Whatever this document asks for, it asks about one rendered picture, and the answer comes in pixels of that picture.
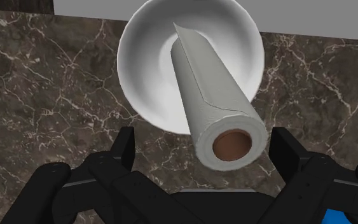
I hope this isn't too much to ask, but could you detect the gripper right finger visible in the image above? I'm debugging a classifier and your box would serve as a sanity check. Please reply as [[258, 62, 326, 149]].
[[259, 127, 358, 224]]

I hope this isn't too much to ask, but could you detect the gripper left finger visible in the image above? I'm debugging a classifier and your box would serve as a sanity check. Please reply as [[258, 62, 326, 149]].
[[0, 126, 198, 224]]

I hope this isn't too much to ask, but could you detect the white bowl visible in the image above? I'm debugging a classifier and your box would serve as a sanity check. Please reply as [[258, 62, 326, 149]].
[[116, 0, 265, 136]]

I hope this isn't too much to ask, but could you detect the white paper towel roll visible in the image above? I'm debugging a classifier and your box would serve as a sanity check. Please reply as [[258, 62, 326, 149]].
[[170, 22, 270, 172]]

